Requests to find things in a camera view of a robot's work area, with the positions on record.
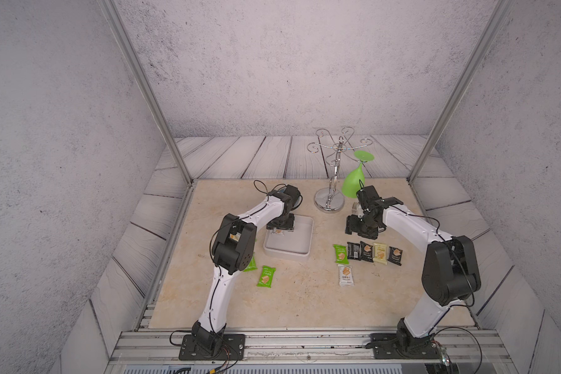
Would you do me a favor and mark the white plastic storage box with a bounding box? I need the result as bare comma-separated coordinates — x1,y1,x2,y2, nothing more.
263,215,314,263

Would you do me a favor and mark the green cookie packet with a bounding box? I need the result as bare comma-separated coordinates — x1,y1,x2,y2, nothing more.
243,257,258,272
333,245,349,265

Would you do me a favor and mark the black cookie packet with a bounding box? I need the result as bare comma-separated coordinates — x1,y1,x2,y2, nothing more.
387,246,403,266
347,242,362,261
360,242,374,263

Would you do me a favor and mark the chrome wine glass rack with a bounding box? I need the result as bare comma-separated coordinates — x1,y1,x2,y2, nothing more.
307,126,373,213

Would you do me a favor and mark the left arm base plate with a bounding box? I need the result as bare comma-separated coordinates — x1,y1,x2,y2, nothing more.
179,334,246,362

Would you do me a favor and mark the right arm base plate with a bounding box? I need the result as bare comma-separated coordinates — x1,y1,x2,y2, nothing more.
366,333,440,361

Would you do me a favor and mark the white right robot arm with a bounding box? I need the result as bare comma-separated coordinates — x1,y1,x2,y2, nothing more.
346,185,482,355

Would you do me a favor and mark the green plastic wine glass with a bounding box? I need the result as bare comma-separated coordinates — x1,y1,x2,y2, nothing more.
341,151,374,199

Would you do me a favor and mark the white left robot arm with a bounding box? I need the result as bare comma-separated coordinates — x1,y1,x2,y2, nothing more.
191,184,302,355

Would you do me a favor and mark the pale yellow cookie packet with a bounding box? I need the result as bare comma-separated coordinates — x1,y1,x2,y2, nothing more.
372,243,388,265

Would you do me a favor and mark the aluminium frame rail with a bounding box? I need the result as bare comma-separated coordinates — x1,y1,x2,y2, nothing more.
106,327,517,373

